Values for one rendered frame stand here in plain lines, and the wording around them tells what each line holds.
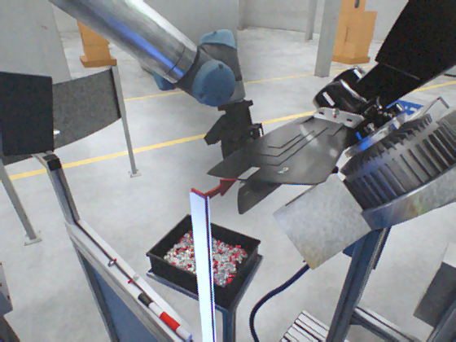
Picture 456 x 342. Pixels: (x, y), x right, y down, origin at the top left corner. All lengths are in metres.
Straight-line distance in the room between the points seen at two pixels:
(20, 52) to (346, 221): 6.10
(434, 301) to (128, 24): 0.93
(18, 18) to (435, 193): 6.18
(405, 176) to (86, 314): 1.60
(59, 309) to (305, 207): 1.54
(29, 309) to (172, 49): 1.69
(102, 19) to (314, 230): 0.50
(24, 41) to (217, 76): 5.90
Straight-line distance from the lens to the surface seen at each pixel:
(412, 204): 0.57
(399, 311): 1.86
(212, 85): 0.49
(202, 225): 0.34
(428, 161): 0.59
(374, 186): 0.60
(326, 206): 0.60
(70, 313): 1.83
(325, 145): 0.47
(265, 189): 0.70
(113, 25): 0.46
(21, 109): 0.81
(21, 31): 6.30
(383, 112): 0.62
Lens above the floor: 1.37
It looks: 31 degrees down
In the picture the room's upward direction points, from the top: straight up
